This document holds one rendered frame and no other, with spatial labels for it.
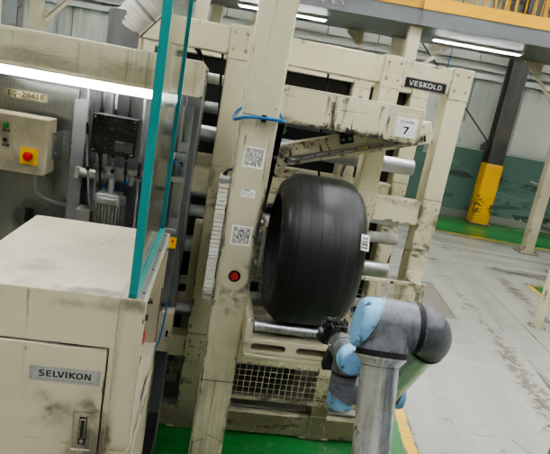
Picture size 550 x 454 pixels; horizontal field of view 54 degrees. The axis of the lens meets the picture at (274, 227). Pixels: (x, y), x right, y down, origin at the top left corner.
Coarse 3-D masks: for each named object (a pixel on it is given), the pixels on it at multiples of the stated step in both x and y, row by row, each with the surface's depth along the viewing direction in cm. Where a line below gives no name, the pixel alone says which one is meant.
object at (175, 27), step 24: (168, 0) 100; (192, 0) 150; (168, 24) 101; (168, 48) 110; (168, 72) 117; (168, 96) 125; (168, 120) 134; (168, 144) 145; (144, 168) 107; (168, 168) 157; (144, 192) 108; (168, 192) 163; (144, 216) 110; (144, 240) 111; (144, 264) 126
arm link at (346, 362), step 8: (336, 344) 155; (344, 344) 151; (336, 352) 152; (344, 352) 148; (352, 352) 147; (336, 360) 151; (344, 360) 147; (352, 360) 147; (336, 368) 151; (344, 368) 147; (352, 368) 148; (352, 376) 150
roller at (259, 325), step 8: (256, 320) 200; (264, 320) 201; (256, 328) 199; (264, 328) 199; (272, 328) 199; (280, 328) 200; (288, 328) 200; (296, 328) 201; (304, 328) 201; (312, 328) 202; (304, 336) 202; (312, 336) 202
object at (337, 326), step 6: (324, 318) 172; (330, 318) 171; (324, 324) 170; (330, 324) 168; (336, 324) 168; (342, 324) 168; (324, 330) 169; (330, 330) 168; (336, 330) 162; (342, 330) 163; (324, 336) 168; (330, 336) 162; (324, 342) 168
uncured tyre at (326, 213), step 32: (288, 192) 193; (320, 192) 190; (352, 192) 195; (288, 224) 184; (320, 224) 183; (352, 224) 185; (288, 256) 182; (320, 256) 181; (352, 256) 183; (288, 288) 184; (320, 288) 184; (352, 288) 186; (288, 320) 197; (320, 320) 195
